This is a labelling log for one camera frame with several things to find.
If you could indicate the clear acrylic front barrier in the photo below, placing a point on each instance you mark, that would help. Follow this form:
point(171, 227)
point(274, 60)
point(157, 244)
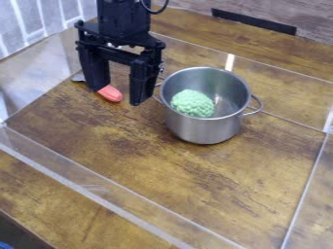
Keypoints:
point(140, 210)

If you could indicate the red handled metal spatula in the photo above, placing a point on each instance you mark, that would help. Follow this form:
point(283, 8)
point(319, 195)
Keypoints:
point(109, 92)

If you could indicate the black strip on table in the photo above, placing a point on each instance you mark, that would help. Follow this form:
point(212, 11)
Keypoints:
point(257, 22)

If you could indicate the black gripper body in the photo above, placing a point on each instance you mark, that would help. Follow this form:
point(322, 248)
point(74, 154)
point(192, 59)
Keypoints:
point(120, 37)

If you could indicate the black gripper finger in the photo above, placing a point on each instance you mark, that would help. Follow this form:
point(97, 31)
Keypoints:
point(144, 77)
point(96, 68)

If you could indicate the silver metal pot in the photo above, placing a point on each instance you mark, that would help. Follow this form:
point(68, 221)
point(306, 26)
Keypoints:
point(235, 103)

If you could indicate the green bumpy toy vegetable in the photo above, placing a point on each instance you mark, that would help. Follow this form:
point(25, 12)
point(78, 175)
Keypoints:
point(193, 104)

